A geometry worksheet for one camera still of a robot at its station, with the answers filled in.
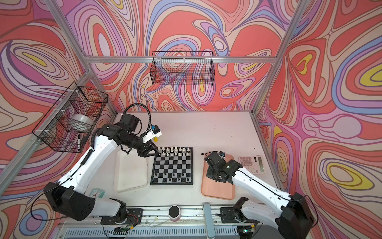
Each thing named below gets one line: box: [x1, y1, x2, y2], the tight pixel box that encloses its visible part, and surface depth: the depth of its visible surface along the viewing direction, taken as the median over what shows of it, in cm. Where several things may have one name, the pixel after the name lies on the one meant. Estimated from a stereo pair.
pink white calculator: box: [238, 154, 267, 175], surface depth 93 cm
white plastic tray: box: [113, 148, 148, 193], surface depth 88 cm
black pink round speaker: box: [168, 204, 181, 223], surface depth 72 cm
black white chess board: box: [150, 146, 194, 186], surface depth 90 cm
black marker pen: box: [77, 134, 82, 151], surface depth 73 cm
